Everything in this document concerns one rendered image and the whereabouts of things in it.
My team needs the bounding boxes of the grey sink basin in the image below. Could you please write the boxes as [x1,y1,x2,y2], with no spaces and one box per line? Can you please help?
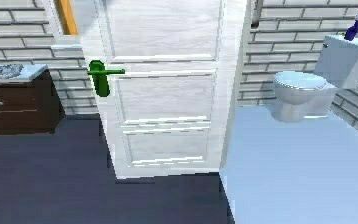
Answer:
[0,63,25,80]

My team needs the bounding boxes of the white toilet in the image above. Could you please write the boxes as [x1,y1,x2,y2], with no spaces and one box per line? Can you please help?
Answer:
[270,33,358,124]

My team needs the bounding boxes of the blue spray bottle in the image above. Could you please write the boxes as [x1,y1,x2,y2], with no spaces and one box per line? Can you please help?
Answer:
[344,18,358,42]

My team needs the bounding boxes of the dark brown vanity cabinet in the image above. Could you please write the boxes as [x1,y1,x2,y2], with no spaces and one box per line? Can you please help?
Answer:
[0,63,67,137]

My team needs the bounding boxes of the white panelled room door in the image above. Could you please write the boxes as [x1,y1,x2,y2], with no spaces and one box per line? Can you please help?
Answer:
[81,0,249,180]

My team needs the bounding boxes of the green door handle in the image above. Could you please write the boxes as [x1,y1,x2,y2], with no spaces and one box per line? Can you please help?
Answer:
[86,59,126,98]

